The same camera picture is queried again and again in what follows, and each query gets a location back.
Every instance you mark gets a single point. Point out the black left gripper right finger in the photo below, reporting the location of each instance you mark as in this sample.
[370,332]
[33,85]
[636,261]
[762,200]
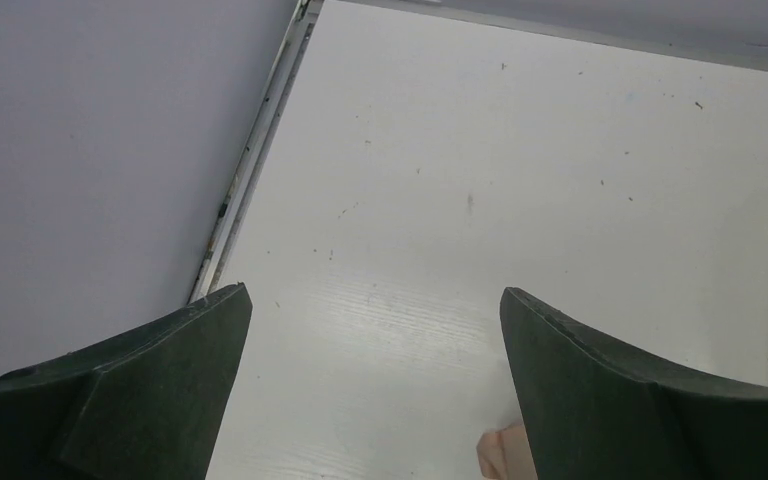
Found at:
[596,407]

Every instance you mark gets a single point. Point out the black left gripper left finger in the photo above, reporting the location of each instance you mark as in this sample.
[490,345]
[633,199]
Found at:
[144,404]

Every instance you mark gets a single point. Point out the beige cat litter bag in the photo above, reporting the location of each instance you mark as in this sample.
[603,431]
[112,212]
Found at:
[505,454]

